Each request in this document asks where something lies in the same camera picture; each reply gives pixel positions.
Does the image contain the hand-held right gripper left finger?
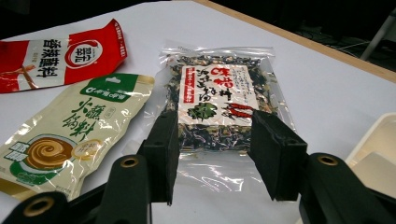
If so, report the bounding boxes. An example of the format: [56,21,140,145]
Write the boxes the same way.
[138,110,181,206]

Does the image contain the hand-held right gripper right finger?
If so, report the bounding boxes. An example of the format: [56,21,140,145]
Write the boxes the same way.
[247,109,310,202]

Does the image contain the beige and green sauce packet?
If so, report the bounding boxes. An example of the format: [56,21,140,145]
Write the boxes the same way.
[0,73,156,202]

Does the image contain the clear packet of dried spices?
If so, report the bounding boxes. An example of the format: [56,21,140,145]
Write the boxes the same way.
[144,41,297,194]

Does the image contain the white divided plastic tray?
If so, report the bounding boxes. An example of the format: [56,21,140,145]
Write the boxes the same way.
[344,112,396,200]

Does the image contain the red and white sauce packet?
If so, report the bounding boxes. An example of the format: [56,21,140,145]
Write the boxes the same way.
[0,18,129,94]

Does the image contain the wooden table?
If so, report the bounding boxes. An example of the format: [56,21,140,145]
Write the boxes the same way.
[191,0,396,84]

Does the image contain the grey metal stand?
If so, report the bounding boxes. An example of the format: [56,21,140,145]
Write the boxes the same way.
[360,7,396,62]

